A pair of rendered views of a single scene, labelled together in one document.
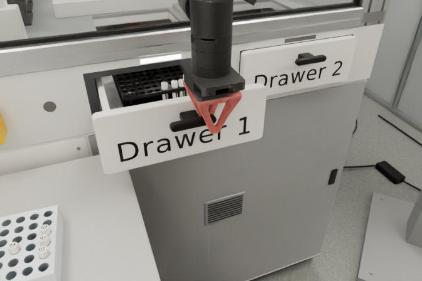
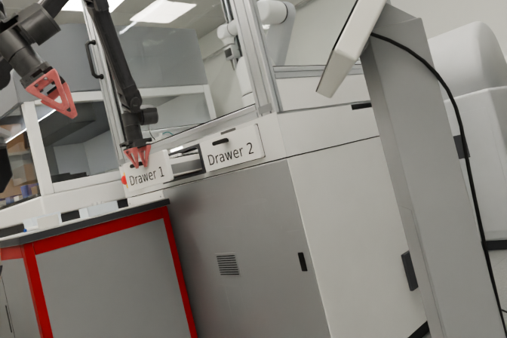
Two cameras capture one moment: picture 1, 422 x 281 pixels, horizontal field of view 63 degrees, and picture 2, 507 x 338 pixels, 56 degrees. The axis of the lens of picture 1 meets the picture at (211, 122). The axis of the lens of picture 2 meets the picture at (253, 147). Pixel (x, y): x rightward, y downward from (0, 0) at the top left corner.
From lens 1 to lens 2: 1.79 m
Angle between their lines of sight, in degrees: 72
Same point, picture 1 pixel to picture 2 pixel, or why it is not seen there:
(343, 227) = not seen: outside the picture
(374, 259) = not seen: outside the picture
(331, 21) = (241, 117)
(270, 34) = (212, 130)
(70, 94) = not seen: hidden behind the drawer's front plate
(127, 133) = (130, 171)
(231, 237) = (241, 301)
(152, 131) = (136, 171)
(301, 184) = (276, 261)
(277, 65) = (216, 148)
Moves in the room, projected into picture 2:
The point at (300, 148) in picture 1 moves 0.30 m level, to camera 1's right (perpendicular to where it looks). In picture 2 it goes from (259, 219) to (302, 219)
